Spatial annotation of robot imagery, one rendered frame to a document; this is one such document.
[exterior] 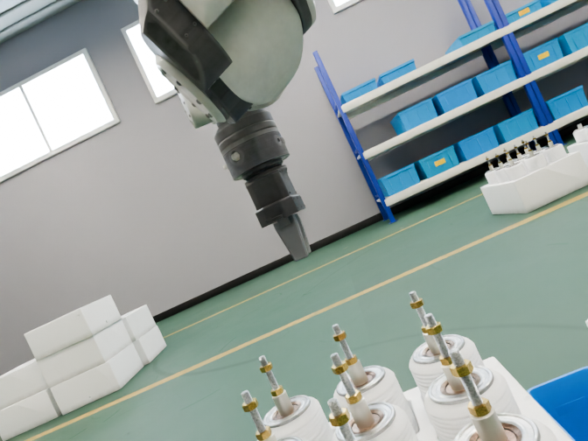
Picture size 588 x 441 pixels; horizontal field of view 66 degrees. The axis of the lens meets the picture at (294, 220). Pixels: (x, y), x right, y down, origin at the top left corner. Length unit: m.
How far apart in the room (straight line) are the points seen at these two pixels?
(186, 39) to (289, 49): 0.10
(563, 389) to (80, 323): 2.64
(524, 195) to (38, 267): 5.69
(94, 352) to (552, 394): 2.62
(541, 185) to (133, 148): 4.69
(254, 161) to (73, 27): 6.14
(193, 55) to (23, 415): 3.16
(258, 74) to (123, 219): 5.71
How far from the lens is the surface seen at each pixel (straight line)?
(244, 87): 0.40
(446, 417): 0.55
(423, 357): 0.68
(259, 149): 0.61
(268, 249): 5.60
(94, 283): 6.35
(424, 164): 4.89
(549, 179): 2.72
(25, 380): 3.35
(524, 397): 0.67
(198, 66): 0.36
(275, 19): 0.40
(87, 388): 3.14
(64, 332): 3.10
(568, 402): 0.84
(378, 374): 0.69
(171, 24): 0.36
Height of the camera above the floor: 0.51
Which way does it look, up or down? 1 degrees down
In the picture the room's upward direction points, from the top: 25 degrees counter-clockwise
